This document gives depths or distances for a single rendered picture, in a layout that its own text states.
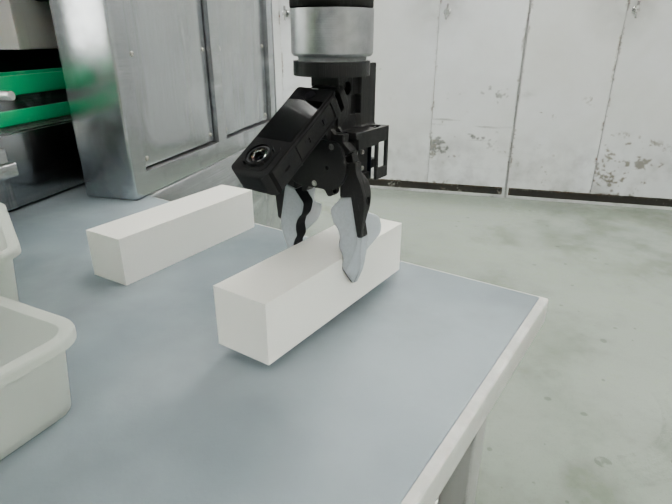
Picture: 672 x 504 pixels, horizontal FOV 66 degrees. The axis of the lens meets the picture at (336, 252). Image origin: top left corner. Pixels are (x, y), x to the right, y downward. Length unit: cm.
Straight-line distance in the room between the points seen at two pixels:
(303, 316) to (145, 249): 27
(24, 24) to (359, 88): 88
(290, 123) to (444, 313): 26
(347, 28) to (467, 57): 307
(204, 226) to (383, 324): 31
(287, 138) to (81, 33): 60
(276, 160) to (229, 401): 20
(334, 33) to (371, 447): 33
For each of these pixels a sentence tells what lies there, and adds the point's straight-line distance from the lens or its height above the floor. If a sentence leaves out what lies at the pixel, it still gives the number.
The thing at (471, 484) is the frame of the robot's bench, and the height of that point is 49.
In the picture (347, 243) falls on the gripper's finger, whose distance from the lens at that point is 50.
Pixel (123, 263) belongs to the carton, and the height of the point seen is 78.
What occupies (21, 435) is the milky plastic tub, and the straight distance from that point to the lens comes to 46.
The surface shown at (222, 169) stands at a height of 73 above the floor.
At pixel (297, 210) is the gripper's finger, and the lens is 53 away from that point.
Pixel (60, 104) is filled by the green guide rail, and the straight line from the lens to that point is 114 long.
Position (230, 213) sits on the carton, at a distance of 78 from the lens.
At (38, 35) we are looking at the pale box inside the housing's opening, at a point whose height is 103.
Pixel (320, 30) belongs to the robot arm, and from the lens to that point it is 47.
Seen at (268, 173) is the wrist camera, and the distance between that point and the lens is 43.
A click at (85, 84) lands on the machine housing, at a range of 101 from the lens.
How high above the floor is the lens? 103
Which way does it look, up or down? 23 degrees down
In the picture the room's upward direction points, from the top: straight up
